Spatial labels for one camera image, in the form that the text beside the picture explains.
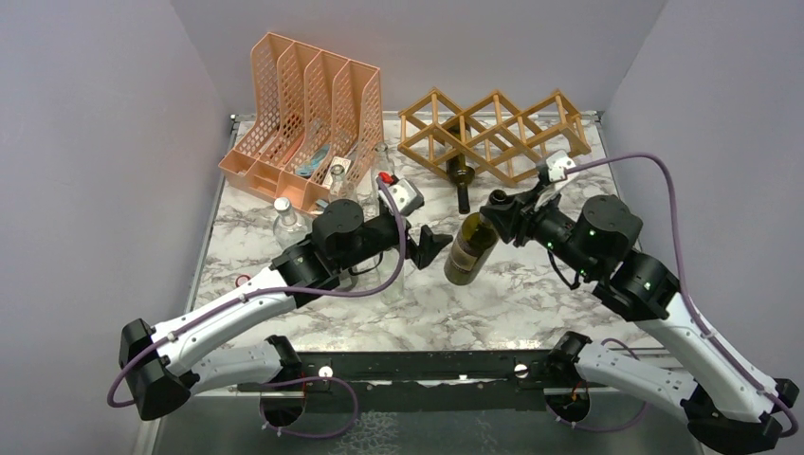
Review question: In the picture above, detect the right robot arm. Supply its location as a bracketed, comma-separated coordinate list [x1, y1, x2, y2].
[481, 181, 798, 454]

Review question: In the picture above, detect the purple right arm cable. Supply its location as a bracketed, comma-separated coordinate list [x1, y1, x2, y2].
[544, 152, 799, 438]

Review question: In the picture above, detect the green wine bottle dark neck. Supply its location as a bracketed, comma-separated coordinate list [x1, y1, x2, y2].
[447, 154, 475, 214]

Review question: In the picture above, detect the clear bottle near organizer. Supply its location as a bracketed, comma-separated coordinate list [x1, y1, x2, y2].
[328, 164, 356, 203]

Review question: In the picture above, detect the green wine bottle silver foil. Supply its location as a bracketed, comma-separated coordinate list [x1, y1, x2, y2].
[444, 210, 499, 285]

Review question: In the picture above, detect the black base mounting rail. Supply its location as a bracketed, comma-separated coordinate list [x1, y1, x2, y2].
[235, 348, 611, 416]

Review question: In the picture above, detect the wooden wine rack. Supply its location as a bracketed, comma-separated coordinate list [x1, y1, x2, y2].
[397, 87, 592, 187]

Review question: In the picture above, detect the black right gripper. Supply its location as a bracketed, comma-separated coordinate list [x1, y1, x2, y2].
[481, 179, 600, 280]

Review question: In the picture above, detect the clear square glass bottle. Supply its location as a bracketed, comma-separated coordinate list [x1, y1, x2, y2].
[370, 141, 395, 216]

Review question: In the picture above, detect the clear round bottle silver cap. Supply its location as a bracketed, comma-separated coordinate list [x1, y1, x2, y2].
[272, 197, 312, 249]

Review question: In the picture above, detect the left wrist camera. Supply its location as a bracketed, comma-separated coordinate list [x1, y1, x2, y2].
[376, 172, 425, 217]

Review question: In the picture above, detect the clear glass bottle front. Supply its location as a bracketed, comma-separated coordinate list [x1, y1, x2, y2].
[377, 263, 405, 305]

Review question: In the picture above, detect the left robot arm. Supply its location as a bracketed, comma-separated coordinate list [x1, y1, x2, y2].
[107, 196, 453, 421]

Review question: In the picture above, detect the orange plastic file organizer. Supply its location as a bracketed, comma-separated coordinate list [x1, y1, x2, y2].
[219, 33, 384, 215]

